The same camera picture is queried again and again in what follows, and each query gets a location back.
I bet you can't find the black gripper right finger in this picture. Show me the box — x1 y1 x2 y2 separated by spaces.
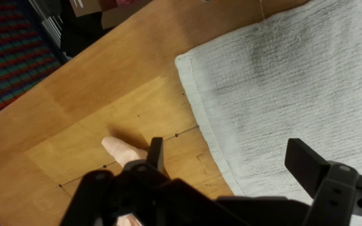
283 137 361 226

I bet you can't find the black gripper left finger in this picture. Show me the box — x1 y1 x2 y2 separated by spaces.
121 136 171 198

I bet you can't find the white terry towel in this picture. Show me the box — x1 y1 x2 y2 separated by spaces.
174 0 362 226

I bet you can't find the pink crumpled cloth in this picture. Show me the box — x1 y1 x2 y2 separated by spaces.
101 134 150 226

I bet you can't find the brown cardboard piece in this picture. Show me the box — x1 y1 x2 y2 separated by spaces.
69 0 153 30

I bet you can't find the red green patterned partition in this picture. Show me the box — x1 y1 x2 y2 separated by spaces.
0 0 63 226

